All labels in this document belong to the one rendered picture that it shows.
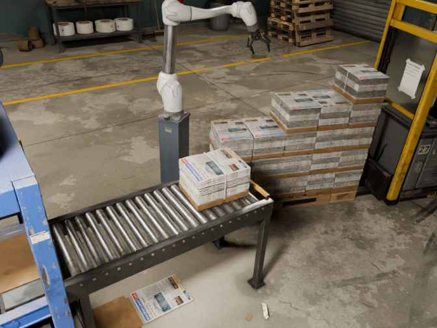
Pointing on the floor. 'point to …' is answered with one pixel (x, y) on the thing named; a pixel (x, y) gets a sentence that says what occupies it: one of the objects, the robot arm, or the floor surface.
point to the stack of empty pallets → (284, 21)
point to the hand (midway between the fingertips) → (261, 51)
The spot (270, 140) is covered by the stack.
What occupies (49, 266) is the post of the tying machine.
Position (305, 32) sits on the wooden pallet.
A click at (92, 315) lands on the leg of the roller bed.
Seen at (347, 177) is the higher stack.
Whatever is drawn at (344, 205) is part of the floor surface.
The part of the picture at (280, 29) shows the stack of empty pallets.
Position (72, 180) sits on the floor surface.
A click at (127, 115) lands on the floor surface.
